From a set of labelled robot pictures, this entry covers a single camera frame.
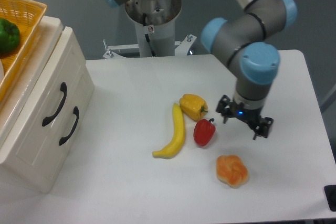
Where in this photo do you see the black top drawer handle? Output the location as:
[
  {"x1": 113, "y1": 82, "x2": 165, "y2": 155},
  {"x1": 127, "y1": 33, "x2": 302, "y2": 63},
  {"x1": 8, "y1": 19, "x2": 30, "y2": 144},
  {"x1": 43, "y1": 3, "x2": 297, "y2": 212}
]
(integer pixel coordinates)
[{"x1": 41, "y1": 82, "x2": 68, "y2": 127}]

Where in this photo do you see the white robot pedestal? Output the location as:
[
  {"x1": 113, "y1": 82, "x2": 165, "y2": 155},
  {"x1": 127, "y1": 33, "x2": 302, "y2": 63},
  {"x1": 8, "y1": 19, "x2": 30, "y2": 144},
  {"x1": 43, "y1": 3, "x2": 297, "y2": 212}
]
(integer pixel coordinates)
[{"x1": 125, "y1": 0, "x2": 182, "y2": 46}]

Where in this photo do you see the white metal base frame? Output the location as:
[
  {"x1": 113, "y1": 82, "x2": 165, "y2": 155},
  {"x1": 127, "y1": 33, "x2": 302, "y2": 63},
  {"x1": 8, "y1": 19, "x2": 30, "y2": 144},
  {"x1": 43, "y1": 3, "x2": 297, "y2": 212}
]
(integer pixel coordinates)
[{"x1": 103, "y1": 34, "x2": 197, "y2": 59}]

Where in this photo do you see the green bell pepper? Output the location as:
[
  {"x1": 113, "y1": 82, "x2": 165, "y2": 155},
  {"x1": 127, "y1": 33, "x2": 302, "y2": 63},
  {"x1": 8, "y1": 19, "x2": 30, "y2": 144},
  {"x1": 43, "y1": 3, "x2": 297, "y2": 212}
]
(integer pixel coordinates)
[{"x1": 1, "y1": 18, "x2": 20, "y2": 54}]

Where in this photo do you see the black device at table edge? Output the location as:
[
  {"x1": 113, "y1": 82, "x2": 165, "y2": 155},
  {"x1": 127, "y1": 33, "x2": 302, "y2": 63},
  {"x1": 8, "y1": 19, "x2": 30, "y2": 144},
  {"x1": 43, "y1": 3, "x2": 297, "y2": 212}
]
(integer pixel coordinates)
[{"x1": 324, "y1": 185, "x2": 336, "y2": 212}]

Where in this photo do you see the white drawer cabinet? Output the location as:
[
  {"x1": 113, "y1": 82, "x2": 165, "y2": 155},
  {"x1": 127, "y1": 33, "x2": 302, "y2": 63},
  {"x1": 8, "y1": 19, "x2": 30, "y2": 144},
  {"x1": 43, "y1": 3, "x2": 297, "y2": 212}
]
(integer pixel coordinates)
[{"x1": 1, "y1": 16, "x2": 95, "y2": 193}]

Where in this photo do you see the black bottom drawer handle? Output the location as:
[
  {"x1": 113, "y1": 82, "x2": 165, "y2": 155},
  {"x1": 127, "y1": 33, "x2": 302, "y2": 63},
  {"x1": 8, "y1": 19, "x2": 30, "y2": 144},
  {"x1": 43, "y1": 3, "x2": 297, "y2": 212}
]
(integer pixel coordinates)
[{"x1": 58, "y1": 106, "x2": 79, "y2": 146}]

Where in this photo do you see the yellow bell pepper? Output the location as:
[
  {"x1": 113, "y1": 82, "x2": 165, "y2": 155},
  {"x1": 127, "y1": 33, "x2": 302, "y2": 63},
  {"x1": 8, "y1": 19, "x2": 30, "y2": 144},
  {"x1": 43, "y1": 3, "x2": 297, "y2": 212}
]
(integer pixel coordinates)
[{"x1": 179, "y1": 94, "x2": 208, "y2": 122}]

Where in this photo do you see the black drawer handle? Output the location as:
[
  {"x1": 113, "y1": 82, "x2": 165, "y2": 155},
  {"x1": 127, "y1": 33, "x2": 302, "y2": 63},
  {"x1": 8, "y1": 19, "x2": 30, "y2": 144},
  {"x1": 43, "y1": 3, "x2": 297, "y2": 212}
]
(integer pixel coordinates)
[
  {"x1": 58, "y1": 106, "x2": 79, "y2": 146},
  {"x1": 41, "y1": 82, "x2": 68, "y2": 127}
]

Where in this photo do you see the yellow woven basket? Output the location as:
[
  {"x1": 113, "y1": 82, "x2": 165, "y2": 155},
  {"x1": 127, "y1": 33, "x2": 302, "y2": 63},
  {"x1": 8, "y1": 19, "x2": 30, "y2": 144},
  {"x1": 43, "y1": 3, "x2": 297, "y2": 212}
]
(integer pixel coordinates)
[{"x1": 1, "y1": 0, "x2": 47, "y2": 100}]

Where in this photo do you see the orange knotted bread roll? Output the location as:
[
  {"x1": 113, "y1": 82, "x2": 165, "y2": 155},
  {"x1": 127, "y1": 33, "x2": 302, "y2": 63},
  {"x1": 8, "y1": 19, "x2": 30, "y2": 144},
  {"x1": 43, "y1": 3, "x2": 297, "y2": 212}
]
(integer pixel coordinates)
[{"x1": 216, "y1": 155, "x2": 249, "y2": 188}]

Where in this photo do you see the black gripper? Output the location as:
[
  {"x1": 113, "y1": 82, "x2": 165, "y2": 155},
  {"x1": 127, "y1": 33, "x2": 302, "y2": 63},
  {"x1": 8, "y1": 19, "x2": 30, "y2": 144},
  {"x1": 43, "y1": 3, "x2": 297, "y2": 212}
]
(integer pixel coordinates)
[{"x1": 216, "y1": 95, "x2": 274, "y2": 140}]

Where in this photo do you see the yellow banana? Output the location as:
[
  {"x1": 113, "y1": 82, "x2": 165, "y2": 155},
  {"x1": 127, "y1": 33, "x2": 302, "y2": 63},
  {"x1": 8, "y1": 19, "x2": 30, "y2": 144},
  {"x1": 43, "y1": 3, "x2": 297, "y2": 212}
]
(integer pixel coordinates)
[{"x1": 152, "y1": 103, "x2": 186, "y2": 159}]

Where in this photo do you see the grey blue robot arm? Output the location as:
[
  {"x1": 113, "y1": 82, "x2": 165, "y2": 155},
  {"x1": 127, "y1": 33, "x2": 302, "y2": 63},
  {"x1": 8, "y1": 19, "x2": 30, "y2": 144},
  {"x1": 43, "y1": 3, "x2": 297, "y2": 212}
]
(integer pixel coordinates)
[{"x1": 106, "y1": 0, "x2": 297, "y2": 138}]

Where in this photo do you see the red bell pepper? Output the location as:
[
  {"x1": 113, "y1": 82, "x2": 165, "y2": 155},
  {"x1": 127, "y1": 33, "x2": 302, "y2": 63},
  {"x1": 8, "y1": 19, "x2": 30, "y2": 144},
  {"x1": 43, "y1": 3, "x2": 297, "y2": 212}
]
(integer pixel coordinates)
[{"x1": 193, "y1": 118, "x2": 216, "y2": 147}]

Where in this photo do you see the white drawer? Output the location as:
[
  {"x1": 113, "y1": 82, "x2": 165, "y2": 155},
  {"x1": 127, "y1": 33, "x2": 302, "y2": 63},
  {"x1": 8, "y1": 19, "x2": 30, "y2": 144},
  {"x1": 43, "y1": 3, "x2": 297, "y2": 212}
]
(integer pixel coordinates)
[
  {"x1": 1, "y1": 27, "x2": 87, "y2": 164},
  {"x1": 15, "y1": 71, "x2": 95, "y2": 194}
]

